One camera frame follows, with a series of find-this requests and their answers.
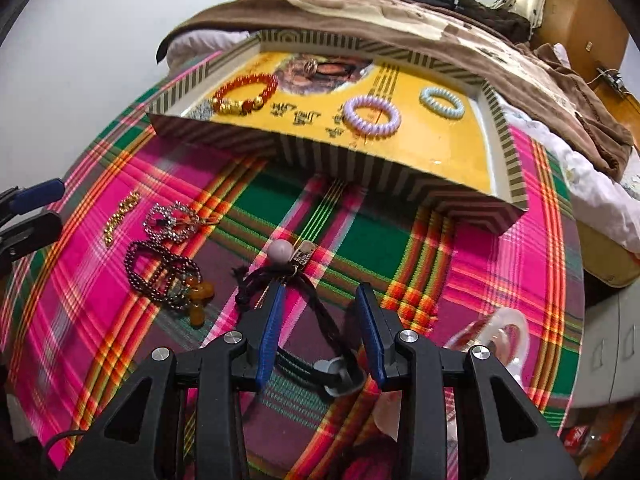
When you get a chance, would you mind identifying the dark garnet bead necklace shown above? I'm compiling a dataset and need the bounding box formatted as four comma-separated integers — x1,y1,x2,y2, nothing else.
122,239,216,330

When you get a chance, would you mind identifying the black hair tie pink bead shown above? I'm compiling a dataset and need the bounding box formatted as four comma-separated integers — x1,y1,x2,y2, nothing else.
232,240,366,398

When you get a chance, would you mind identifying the red bead bracelet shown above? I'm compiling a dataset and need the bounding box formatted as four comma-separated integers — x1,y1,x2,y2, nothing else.
210,71,279,116

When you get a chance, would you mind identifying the purple spiral hair tie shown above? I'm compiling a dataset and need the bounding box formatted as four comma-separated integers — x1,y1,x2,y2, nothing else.
342,94,403,138

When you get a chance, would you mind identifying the clear plastic packet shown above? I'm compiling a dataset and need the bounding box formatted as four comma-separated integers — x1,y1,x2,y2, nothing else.
374,306,532,441

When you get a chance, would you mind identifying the colourful plaid tablecloth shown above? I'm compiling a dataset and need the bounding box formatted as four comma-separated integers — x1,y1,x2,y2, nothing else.
0,49,586,480

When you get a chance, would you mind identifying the grey drawer nightstand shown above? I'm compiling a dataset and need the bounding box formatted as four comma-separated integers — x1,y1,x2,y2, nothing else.
572,281,640,408

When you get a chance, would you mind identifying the yellow striped tray box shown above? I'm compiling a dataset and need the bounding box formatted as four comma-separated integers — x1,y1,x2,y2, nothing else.
146,29,529,233

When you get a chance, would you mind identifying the bed with floral sheet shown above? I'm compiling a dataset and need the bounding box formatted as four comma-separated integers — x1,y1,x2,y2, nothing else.
157,29,639,288

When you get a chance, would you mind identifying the wooden headboard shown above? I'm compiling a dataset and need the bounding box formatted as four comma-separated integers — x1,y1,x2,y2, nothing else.
594,78,640,144

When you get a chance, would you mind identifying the brown plush blanket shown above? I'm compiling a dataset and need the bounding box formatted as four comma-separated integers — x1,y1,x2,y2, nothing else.
156,0,634,181

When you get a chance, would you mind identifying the dark bag by window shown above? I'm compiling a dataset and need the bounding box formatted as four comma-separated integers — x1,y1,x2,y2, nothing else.
456,0,532,44

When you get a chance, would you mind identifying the wooden wardrobe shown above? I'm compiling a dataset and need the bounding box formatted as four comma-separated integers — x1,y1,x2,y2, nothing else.
532,0,629,80

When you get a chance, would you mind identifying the gold chain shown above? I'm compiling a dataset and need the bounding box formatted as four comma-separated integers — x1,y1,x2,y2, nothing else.
102,190,142,247

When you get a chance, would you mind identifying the silver ball chain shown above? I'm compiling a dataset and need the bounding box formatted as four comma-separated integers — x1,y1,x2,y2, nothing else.
142,200,222,245

